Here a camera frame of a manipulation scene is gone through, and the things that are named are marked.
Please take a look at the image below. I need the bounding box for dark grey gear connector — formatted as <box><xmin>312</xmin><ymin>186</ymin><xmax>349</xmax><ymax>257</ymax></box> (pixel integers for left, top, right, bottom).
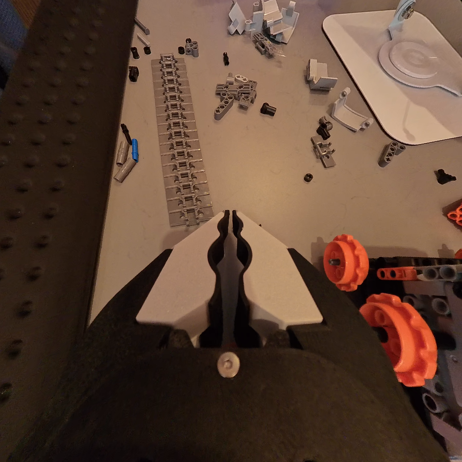
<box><xmin>253</xmin><ymin>33</ymin><xmax>276</xmax><ymax>57</ymax></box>

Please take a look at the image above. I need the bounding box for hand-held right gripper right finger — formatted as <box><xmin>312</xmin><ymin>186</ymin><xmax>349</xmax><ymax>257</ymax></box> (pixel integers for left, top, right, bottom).
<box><xmin>231</xmin><ymin>210</ymin><xmax>323</xmax><ymax>348</ymax></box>

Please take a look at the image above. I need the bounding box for light grey curved block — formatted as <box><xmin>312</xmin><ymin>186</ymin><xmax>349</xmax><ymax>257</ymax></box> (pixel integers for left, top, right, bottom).
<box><xmin>306</xmin><ymin>58</ymin><xmax>339</xmax><ymax>91</ymax></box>

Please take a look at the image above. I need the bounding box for white lamp base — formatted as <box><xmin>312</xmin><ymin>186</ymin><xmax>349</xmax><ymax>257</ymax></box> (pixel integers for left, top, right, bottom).
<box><xmin>322</xmin><ymin>0</ymin><xmax>462</xmax><ymax>145</ymax></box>

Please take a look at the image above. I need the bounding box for black grey cross connector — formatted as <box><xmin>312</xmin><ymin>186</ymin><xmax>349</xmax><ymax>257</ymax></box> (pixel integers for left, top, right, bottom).
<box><xmin>316</xmin><ymin>116</ymin><xmax>334</xmax><ymax>140</ymax></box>

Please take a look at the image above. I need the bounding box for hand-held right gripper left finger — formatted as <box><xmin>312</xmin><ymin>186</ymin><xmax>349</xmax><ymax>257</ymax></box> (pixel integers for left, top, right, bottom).
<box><xmin>136</xmin><ymin>210</ymin><xmax>230</xmax><ymax>348</ymax></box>

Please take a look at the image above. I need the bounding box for light grey curved panel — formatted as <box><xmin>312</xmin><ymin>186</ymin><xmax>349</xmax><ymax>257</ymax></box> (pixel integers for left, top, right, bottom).
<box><xmin>331</xmin><ymin>88</ymin><xmax>374</xmax><ymax>133</ymax></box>

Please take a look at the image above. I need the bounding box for grey toy track chain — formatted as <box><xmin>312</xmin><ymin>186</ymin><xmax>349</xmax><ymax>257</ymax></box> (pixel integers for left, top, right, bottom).
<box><xmin>151</xmin><ymin>54</ymin><xmax>213</xmax><ymax>227</ymax></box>

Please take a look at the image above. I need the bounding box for black perforated panel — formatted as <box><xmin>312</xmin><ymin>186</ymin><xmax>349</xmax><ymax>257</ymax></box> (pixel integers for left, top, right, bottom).
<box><xmin>0</xmin><ymin>0</ymin><xmax>139</xmax><ymax>462</ymax></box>

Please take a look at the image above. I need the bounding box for grey orange toy block vehicle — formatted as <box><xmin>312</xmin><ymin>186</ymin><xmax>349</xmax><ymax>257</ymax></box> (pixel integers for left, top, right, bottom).
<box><xmin>324</xmin><ymin>234</ymin><xmax>462</xmax><ymax>462</ymax></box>

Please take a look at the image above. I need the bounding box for single grey track link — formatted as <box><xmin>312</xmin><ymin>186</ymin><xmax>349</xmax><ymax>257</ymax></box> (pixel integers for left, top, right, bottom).
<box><xmin>311</xmin><ymin>136</ymin><xmax>336</xmax><ymax>169</ymax></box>

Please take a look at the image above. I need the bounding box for dark grey angled beam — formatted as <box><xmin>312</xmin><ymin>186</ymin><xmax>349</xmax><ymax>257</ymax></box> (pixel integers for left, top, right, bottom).
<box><xmin>378</xmin><ymin>141</ymin><xmax>406</xmax><ymax>168</ymax></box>

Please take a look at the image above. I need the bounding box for light grey angled panel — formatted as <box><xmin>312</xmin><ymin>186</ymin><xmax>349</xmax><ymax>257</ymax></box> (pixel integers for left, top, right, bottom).
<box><xmin>228</xmin><ymin>0</ymin><xmax>250</xmax><ymax>36</ymax></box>
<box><xmin>245</xmin><ymin>0</ymin><xmax>283</xmax><ymax>37</ymax></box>
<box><xmin>271</xmin><ymin>0</ymin><xmax>300</xmax><ymax>45</ymax></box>

